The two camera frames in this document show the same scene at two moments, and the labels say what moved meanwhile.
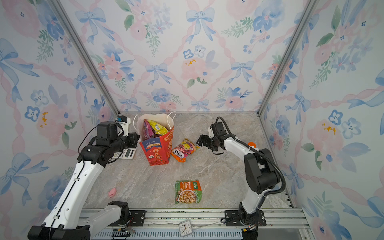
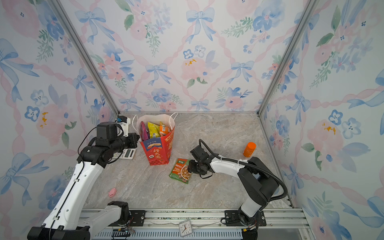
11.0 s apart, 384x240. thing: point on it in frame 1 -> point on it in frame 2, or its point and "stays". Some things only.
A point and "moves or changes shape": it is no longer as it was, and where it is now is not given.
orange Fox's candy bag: [183, 150] -> [163, 129]
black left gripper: [133, 139] stays
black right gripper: [206, 138] -> [191, 165]
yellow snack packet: [158, 129] moves or changes shape
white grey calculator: [127, 154] stays
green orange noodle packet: [188, 191] -> [180, 171]
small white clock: [185, 228] stays
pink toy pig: [112, 192] stays
